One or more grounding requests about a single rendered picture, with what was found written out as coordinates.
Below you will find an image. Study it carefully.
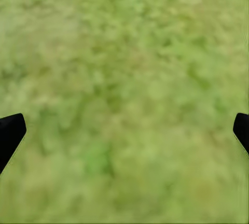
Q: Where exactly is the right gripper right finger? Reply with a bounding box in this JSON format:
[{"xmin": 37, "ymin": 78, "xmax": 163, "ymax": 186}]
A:
[{"xmin": 233, "ymin": 113, "xmax": 249, "ymax": 154}]

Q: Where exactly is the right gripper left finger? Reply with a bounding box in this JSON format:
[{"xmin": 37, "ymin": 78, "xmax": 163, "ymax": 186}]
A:
[{"xmin": 0, "ymin": 113, "xmax": 26, "ymax": 174}]

